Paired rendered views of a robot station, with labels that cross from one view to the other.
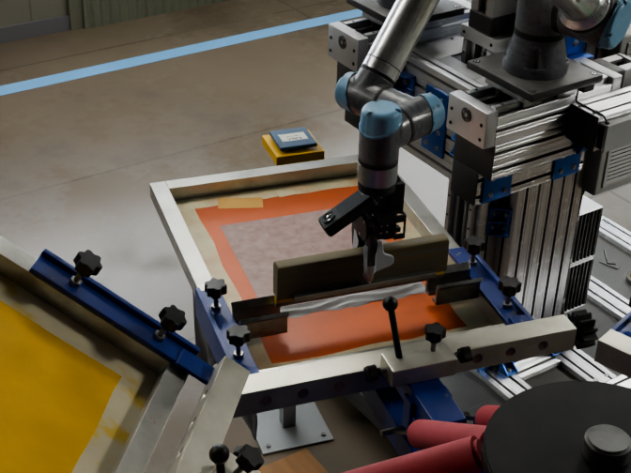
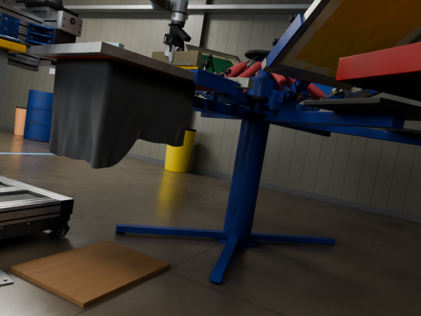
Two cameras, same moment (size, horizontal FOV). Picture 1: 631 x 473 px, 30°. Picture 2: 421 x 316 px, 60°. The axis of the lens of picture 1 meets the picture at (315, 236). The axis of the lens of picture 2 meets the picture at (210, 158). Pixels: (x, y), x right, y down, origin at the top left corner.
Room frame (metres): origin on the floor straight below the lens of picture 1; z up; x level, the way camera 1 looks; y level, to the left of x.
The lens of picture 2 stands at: (2.63, 1.73, 0.75)
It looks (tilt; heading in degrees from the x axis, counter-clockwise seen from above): 4 degrees down; 240
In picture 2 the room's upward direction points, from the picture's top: 9 degrees clockwise
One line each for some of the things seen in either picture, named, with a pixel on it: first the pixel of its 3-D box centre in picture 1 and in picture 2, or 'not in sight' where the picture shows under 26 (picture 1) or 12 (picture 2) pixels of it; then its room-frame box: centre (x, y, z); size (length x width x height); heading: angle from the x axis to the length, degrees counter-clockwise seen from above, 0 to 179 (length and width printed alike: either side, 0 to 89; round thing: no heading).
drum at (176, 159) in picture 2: not in sight; (179, 148); (0.15, -3.73, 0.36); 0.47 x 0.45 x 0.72; 125
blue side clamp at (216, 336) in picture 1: (226, 342); (213, 82); (1.79, 0.16, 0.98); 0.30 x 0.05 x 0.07; 20
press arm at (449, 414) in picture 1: (429, 402); not in sight; (1.58, -0.21, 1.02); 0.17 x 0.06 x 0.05; 20
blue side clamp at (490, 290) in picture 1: (487, 295); not in sight; (1.98, -0.36, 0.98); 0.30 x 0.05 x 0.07; 20
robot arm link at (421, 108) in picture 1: (407, 115); (161, 2); (2.00, -0.17, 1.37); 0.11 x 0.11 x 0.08; 46
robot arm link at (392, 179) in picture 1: (377, 171); (178, 19); (1.92, -0.11, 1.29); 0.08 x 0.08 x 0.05
